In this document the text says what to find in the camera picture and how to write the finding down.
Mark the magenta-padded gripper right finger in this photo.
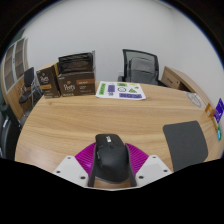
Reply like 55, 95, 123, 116
124, 142, 173, 188

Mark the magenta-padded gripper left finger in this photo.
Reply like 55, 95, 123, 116
53, 141, 98, 188

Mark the dark grey computer mouse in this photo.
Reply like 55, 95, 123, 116
94, 133, 130, 184

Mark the dark grey mouse pad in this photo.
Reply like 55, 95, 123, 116
162, 120, 209, 173

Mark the black leather armchair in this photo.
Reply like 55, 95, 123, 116
0, 104, 21, 160

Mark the small orange box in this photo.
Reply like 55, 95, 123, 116
204, 102, 217, 118

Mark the wide brown cardboard box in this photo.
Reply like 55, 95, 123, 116
56, 69, 97, 98

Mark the white sheet with coloured stickers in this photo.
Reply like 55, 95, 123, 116
95, 80, 147, 101

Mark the purple card stand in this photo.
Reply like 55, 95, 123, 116
213, 97, 224, 124

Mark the wooden side desk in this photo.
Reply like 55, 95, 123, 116
160, 65, 208, 101

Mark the wooden shelf cabinet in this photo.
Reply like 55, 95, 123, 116
0, 37, 31, 111

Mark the black visitor chair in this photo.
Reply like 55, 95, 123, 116
18, 66, 43, 116

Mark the grey backpack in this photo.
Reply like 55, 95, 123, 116
128, 57, 158, 85

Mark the black and silver box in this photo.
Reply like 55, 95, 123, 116
58, 50, 96, 75

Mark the black mesh office chair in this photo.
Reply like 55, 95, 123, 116
117, 49, 168, 88

